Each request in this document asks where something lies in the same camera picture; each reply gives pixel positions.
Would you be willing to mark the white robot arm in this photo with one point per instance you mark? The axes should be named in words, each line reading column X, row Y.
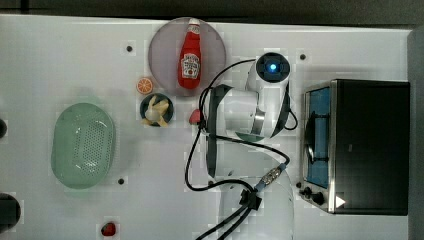
column 256, row 201

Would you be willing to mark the blue bowl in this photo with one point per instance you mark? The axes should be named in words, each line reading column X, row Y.
column 144, row 105

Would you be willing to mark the peeled banana toy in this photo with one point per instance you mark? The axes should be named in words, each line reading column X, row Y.
column 155, row 112

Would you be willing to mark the red ketchup bottle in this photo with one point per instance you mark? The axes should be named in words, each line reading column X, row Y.
column 190, row 59

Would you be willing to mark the orange slice toy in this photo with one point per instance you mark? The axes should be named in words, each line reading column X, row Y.
column 144, row 86

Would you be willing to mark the grey oval plate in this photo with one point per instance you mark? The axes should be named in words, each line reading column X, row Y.
column 164, row 51

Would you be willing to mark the green perforated colander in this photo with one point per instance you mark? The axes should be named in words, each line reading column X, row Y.
column 83, row 146

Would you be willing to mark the black toaster oven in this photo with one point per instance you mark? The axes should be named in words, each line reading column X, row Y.
column 355, row 147

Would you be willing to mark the small red strawberry toy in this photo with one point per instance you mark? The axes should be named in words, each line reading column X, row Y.
column 109, row 229

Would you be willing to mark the black cylinder cup upper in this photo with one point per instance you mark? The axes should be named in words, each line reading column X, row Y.
column 3, row 128

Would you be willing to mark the black cylinder cup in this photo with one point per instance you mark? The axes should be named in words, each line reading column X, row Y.
column 3, row 128
column 10, row 212

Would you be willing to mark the black cylinder cup lower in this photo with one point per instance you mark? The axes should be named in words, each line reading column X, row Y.
column 10, row 212

